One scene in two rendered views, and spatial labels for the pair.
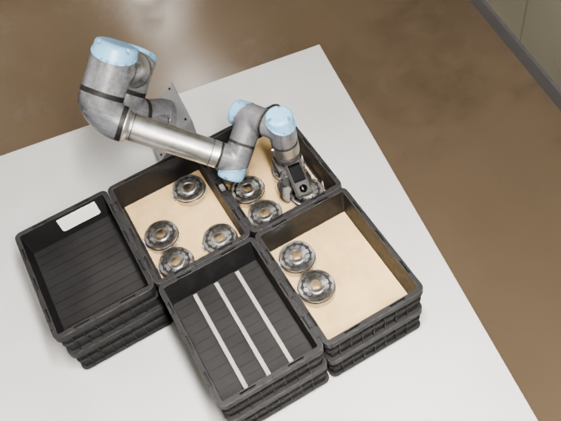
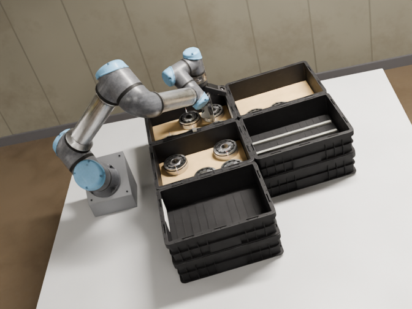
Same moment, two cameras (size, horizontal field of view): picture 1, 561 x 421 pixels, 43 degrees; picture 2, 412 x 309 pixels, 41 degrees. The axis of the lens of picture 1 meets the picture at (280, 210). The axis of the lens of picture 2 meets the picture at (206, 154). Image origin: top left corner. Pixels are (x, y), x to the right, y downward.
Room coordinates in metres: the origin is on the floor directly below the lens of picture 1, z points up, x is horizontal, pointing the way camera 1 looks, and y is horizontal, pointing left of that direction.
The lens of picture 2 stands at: (0.68, 1.98, 2.29)
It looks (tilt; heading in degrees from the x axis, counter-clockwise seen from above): 38 degrees down; 288
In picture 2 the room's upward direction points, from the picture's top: 17 degrees counter-clockwise
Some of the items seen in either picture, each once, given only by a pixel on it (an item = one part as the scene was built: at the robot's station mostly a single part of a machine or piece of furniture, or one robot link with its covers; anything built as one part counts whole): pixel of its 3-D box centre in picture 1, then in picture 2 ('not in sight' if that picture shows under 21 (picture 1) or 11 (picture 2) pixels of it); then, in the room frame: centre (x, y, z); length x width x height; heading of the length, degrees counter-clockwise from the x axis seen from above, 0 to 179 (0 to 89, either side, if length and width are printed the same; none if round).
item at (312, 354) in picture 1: (238, 317); (293, 126); (0.87, 0.17, 0.92); 0.40 x 0.30 x 0.02; 18
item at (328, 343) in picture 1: (336, 262); (273, 89); (0.96, -0.11, 0.92); 0.40 x 0.30 x 0.02; 18
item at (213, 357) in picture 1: (241, 326); (295, 136); (0.87, 0.17, 0.87); 0.40 x 0.30 x 0.11; 18
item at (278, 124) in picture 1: (280, 128); (193, 62); (1.28, -0.05, 1.15); 0.09 x 0.08 x 0.11; 47
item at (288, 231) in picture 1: (337, 271); (275, 99); (0.96, -0.11, 0.87); 0.40 x 0.30 x 0.11; 18
